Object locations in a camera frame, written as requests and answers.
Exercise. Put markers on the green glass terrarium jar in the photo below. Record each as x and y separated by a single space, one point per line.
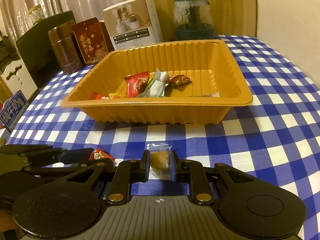
193 20

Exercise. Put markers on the green white snack packet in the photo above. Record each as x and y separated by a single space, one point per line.
156 86

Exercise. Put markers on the black box at left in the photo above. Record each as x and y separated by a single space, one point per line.
36 49

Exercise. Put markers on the red chinese gift box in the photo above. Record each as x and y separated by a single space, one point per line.
93 40

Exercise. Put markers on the orange plastic tray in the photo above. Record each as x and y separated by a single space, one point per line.
208 63

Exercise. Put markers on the person's left hand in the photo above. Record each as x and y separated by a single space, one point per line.
6 221

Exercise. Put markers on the white carved furniture panel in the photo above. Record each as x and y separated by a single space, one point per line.
17 77

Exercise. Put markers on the brown metal tea tin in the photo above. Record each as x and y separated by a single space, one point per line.
65 47

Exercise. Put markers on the clear brown pastry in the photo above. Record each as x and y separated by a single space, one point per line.
160 154

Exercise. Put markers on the blue milk carton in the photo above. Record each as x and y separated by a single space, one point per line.
13 109

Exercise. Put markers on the white humidifier product box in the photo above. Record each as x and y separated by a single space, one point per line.
132 23

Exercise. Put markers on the small dark red candy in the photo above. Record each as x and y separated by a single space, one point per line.
178 80

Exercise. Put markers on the red double happiness candy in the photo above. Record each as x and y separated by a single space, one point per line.
96 96

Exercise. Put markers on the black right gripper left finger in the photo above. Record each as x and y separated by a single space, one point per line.
127 173

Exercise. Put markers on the large red snack packet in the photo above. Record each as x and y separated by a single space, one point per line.
136 84

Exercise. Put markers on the clear seaweed snack packet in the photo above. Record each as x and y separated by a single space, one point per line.
214 95

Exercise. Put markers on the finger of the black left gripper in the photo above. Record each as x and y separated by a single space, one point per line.
17 149
75 156

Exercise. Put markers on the glass jar with label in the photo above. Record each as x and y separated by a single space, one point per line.
36 14

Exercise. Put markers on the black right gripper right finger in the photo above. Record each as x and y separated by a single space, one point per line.
195 175

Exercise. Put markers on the small red patterned candy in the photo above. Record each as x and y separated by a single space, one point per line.
113 96

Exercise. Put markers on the blue white checkered tablecloth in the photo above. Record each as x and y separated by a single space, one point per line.
276 138

